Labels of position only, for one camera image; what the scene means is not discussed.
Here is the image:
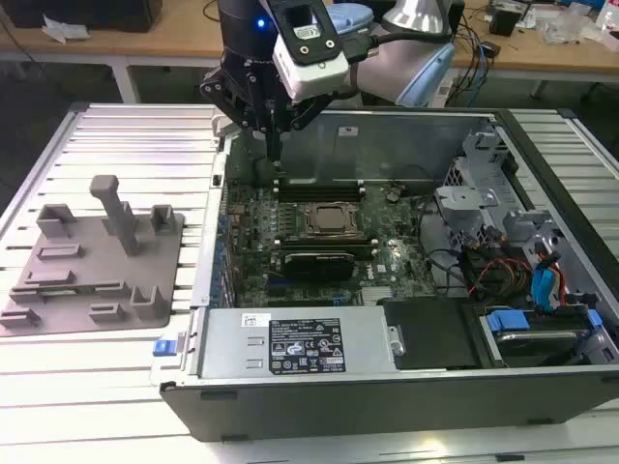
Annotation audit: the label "black RAM slot bank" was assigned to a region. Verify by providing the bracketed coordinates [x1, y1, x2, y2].
[273, 235, 379, 258]
[273, 176, 367, 204]

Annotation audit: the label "wooden desk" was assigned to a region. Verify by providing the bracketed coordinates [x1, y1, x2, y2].
[0, 0, 619, 105]

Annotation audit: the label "large black box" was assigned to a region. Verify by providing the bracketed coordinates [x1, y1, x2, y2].
[9, 0, 163, 33]

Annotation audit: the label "silver CPU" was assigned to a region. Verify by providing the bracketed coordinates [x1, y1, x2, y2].
[312, 206, 348, 229]

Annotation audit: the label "white crumpled paper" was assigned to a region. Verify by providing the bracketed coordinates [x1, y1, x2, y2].
[41, 14, 91, 40]

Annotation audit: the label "metal CPU socket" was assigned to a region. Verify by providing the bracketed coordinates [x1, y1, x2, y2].
[297, 200, 367, 239]

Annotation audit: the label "tall black box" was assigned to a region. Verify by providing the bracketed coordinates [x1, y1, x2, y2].
[447, 0, 466, 39]

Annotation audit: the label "black graphics card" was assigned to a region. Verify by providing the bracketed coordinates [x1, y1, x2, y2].
[282, 249, 355, 282]

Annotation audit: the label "green motherboard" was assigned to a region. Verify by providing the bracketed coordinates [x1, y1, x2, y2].
[220, 178, 439, 308]

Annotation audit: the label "grey parts rack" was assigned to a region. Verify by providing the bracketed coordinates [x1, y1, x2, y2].
[0, 174, 188, 338]

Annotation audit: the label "silver drive cage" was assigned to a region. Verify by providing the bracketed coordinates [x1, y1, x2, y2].
[433, 129, 521, 243]

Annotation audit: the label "small black device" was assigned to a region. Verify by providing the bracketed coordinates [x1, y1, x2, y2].
[488, 7, 523, 36]

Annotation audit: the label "silver chipset heat sink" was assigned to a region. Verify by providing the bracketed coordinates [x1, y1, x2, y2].
[362, 287, 394, 306]

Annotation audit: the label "silver power supply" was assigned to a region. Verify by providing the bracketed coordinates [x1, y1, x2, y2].
[195, 307, 396, 379]

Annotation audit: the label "clear plastic bags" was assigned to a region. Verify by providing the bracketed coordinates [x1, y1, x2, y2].
[541, 7, 596, 44]

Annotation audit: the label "black plastic shroud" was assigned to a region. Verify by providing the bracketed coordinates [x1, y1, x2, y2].
[376, 298, 485, 371]

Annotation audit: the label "hard disk in blue carrier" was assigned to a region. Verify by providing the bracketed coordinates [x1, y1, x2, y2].
[486, 308, 604, 366]

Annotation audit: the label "black and silver PC case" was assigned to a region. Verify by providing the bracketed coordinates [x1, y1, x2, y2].
[149, 103, 619, 444]

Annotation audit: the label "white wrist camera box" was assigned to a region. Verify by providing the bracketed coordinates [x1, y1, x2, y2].
[268, 0, 350, 102]

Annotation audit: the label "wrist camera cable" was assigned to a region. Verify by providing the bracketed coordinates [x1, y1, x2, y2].
[340, 27, 454, 64]

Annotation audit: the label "thin black wire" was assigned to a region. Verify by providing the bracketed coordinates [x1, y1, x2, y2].
[389, 163, 441, 192]

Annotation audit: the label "blue hanging cable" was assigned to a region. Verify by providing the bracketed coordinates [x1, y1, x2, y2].
[475, 28, 488, 105]

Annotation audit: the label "dark round cable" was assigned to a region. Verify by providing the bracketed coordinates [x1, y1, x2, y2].
[415, 195, 468, 296]

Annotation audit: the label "red and yellow wires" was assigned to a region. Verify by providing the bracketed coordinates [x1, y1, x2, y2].
[463, 255, 533, 304]

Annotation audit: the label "blue flat wire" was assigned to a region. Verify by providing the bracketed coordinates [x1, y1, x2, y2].
[530, 244, 567, 315]

